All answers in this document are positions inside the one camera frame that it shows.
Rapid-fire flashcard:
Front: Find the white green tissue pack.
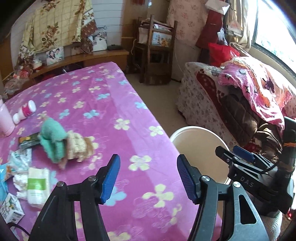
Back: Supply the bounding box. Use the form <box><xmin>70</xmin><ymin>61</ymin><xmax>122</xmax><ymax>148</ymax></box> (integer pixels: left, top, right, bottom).
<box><xmin>27</xmin><ymin>167</ymin><xmax>51</xmax><ymax>209</ymax></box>

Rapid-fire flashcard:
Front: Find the floral covered sofa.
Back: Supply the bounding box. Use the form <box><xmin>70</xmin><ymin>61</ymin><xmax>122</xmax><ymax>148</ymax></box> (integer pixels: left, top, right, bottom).
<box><xmin>177</xmin><ymin>62</ymin><xmax>295</xmax><ymax>162</ymax></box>

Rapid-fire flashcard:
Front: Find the framed photo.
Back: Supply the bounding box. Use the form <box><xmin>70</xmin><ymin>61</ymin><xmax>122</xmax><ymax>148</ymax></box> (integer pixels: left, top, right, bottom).
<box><xmin>46</xmin><ymin>47</ymin><xmax>64</xmax><ymax>66</ymax></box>

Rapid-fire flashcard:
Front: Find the wooden chair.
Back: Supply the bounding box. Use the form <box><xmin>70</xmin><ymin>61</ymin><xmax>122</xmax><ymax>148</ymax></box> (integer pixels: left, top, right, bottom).
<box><xmin>132</xmin><ymin>15</ymin><xmax>178</xmax><ymax>85</ymax></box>

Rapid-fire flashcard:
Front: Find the pink thermos bottle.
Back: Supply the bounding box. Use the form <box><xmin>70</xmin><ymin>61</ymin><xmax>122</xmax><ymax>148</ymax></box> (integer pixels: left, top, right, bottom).
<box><xmin>0</xmin><ymin>96</ymin><xmax>15</xmax><ymax>137</ymax></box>

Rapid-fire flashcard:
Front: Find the pink floral tablecloth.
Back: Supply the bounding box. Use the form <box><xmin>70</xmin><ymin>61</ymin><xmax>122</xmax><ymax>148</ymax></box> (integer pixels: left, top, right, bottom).
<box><xmin>1</xmin><ymin>62</ymin><xmax>198</xmax><ymax>240</ymax></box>

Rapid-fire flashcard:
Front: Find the small white carton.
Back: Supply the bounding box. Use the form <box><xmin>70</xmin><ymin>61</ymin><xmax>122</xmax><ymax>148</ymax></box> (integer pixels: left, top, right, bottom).
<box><xmin>1</xmin><ymin>193</ymin><xmax>25</xmax><ymax>224</ymax></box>

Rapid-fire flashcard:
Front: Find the floral beige hanging cloth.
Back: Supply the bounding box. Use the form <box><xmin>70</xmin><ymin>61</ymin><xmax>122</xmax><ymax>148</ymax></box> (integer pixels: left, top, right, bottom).
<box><xmin>18</xmin><ymin>0</ymin><xmax>97</xmax><ymax>59</ymax></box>

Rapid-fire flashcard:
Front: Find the white trash bucket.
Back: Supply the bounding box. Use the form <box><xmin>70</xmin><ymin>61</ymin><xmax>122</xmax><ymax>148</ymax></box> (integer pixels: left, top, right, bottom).
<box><xmin>170</xmin><ymin>126</ymin><xmax>231</xmax><ymax>184</ymax></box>

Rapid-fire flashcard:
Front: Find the white pink plastic bottle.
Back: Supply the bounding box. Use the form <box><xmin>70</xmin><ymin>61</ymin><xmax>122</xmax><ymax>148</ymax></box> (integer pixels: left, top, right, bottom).
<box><xmin>13</xmin><ymin>100</ymin><xmax>37</xmax><ymax>125</ymax></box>

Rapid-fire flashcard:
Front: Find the red plastic bag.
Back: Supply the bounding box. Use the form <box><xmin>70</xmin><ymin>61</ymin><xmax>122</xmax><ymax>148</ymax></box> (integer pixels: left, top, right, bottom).
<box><xmin>208</xmin><ymin>43</ymin><xmax>240</xmax><ymax>67</ymax></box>

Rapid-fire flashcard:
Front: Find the teal green towel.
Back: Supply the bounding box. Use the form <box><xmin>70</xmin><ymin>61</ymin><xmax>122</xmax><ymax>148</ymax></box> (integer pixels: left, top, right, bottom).
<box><xmin>38</xmin><ymin>118</ymin><xmax>67</xmax><ymax>164</ymax></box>

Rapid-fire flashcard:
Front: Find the pink cartoon blanket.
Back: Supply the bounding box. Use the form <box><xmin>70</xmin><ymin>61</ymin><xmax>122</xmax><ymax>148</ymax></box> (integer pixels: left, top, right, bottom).
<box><xmin>218</xmin><ymin>57</ymin><xmax>295</xmax><ymax>134</ymax></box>

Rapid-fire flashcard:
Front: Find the dark green snack packet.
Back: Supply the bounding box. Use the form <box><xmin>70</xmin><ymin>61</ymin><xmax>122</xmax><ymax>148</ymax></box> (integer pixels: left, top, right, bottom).
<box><xmin>18</xmin><ymin>133</ymin><xmax>40</xmax><ymax>149</ymax></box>

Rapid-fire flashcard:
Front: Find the white tissue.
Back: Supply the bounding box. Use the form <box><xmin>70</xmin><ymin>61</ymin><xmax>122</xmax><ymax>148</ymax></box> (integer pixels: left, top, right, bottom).
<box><xmin>9</xmin><ymin>148</ymin><xmax>32</xmax><ymax>200</ymax></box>

